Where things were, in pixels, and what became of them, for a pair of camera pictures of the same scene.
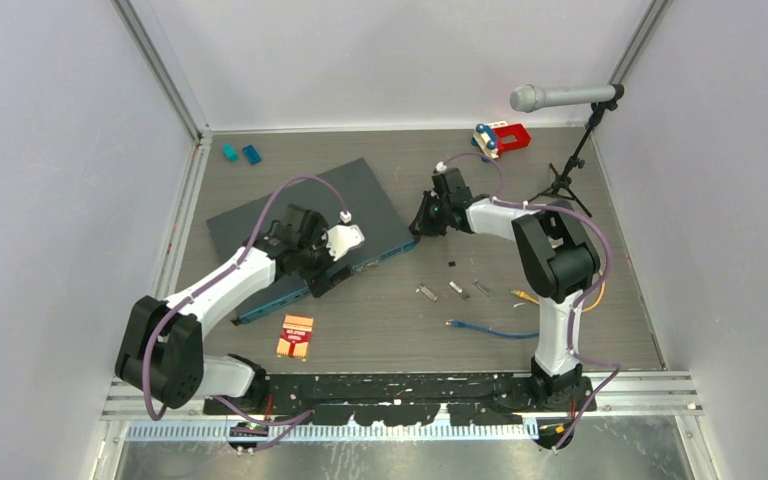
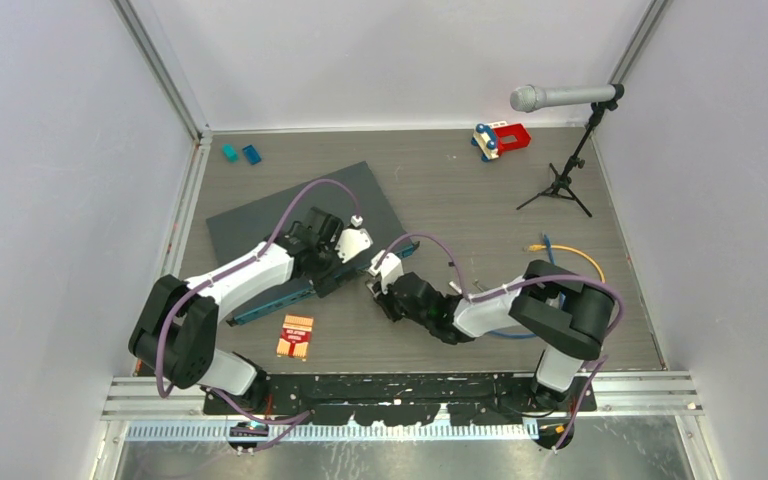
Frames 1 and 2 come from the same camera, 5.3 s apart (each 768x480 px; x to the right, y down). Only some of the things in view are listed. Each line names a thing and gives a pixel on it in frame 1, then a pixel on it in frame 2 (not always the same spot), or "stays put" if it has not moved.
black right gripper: (422, 226) → (386, 300)
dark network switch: (347, 195) stays put
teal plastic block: (230, 152) stays put
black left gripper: (322, 282) stays put
